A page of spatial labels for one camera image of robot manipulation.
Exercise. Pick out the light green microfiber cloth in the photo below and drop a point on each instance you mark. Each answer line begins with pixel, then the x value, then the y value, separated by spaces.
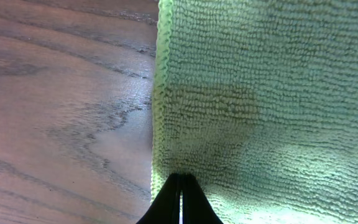
pixel 259 101

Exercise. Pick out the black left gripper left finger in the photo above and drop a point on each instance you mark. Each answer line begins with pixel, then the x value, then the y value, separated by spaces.
pixel 165 209

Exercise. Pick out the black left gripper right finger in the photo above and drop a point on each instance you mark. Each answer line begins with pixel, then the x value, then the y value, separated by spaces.
pixel 196 207

